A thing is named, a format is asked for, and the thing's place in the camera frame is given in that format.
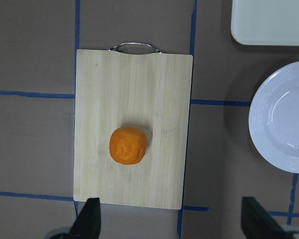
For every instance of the brown paper table cover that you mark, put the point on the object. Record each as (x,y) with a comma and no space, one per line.
(38,42)

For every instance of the orange fruit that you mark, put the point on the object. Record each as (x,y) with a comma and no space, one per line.
(128,145)

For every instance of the cream tray with bear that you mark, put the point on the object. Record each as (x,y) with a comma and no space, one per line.
(265,22)

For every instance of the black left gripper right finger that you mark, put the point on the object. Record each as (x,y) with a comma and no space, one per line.
(256,223)

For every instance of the wooden cutting board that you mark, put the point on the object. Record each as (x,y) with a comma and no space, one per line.
(150,92)

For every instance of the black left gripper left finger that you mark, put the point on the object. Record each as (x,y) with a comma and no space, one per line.
(88,223)

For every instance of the white ribbed plate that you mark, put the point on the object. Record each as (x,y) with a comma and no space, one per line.
(274,118)

